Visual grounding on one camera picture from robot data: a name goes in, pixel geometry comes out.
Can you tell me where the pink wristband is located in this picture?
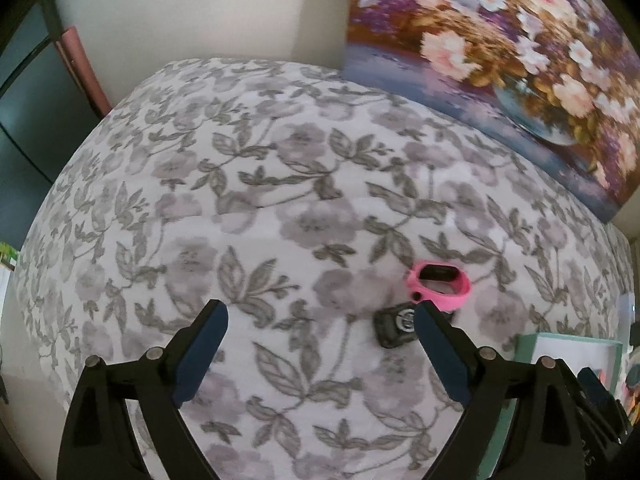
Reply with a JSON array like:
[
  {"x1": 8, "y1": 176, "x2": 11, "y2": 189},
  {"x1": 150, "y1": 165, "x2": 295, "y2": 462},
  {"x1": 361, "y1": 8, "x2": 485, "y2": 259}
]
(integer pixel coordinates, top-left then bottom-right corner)
[{"x1": 405, "y1": 261, "x2": 472, "y2": 315}]

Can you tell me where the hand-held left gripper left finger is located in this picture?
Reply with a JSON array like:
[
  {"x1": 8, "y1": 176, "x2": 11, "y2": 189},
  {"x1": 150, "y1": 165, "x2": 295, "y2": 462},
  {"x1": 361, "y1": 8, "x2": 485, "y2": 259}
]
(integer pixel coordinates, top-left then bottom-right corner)
[{"x1": 56, "y1": 299, "x2": 230, "y2": 480}]

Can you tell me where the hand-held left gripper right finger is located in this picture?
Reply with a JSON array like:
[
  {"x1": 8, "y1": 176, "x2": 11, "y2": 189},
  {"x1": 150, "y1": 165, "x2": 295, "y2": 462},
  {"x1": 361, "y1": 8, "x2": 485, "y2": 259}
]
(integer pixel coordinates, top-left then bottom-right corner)
[{"x1": 414, "y1": 300, "x2": 586, "y2": 480}]

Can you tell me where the small black toy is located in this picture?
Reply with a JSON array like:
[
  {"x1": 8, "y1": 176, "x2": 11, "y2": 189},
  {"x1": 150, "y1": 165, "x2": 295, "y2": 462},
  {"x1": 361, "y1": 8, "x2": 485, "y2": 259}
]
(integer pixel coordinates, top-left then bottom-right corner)
[{"x1": 374, "y1": 301, "x2": 420, "y2": 349}]

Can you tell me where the pink board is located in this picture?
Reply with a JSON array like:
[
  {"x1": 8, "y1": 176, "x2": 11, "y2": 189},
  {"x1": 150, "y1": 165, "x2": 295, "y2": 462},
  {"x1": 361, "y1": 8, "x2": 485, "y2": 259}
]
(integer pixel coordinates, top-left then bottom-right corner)
[{"x1": 55, "y1": 25, "x2": 113, "y2": 118}]

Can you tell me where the dark cabinet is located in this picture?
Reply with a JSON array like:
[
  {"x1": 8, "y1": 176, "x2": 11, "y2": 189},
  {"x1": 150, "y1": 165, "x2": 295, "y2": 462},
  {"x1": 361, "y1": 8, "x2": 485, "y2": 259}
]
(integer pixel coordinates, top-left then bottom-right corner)
[{"x1": 0, "y1": 5, "x2": 98, "y2": 241}]

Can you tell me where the grey floral blanket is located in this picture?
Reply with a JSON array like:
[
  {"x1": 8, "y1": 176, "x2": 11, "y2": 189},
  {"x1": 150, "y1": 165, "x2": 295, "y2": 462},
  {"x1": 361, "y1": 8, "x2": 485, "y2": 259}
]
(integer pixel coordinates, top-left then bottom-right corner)
[{"x1": 10, "y1": 57, "x2": 636, "y2": 480}]

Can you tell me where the white plastic container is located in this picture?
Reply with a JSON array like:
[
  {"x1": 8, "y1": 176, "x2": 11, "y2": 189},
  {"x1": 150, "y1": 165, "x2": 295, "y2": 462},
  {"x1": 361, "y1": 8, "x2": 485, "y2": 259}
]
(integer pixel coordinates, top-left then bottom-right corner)
[{"x1": 617, "y1": 292, "x2": 640, "y2": 346}]

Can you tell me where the teal tray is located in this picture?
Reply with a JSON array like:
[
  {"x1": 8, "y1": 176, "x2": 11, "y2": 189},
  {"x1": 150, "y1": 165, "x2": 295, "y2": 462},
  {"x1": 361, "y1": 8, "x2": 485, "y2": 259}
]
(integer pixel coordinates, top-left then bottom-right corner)
[{"x1": 475, "y1": 332, "x2": 625, "y2": 480}]

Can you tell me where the floral painting canvas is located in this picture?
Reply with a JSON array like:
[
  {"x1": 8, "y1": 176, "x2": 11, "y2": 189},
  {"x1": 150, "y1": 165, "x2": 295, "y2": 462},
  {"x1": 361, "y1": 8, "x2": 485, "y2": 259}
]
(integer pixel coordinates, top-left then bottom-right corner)
[{"x1": 341, "y1": 0, "x2": 640, "y2": 223}]

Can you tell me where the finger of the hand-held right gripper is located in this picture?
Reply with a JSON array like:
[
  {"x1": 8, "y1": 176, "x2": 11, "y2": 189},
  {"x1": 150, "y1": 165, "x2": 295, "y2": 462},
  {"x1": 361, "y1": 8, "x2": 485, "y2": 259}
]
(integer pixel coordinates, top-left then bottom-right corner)
[{"x1": 556, "y1": 360, "x2": 632, "y2": 442}]

